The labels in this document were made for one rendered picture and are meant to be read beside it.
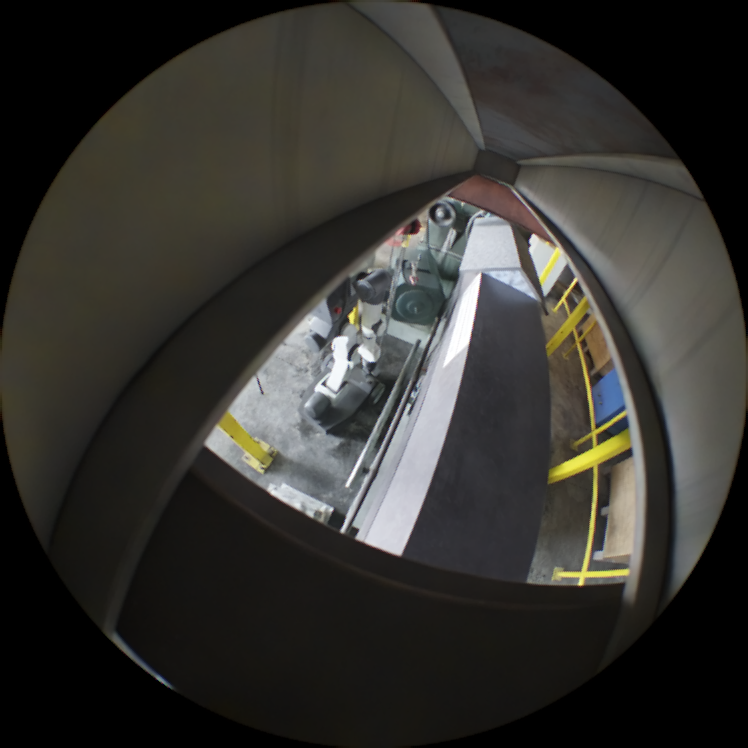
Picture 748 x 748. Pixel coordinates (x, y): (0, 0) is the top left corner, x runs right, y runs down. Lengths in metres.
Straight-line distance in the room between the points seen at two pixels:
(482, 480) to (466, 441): 0.08
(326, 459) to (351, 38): 2.03
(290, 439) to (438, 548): 1.77
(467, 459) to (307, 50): 0.54
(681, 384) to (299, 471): 2.00
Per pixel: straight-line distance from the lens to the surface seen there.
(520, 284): 1.06
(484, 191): 1.63
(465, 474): 0.47
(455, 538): 0.45
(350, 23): 0.21
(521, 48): 0.25
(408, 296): 2.10
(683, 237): 0.32
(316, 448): 2.02
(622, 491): 3.41
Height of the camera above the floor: 1.92
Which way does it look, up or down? 55 degrees down
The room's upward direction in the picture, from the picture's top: 12 degrees clockwise
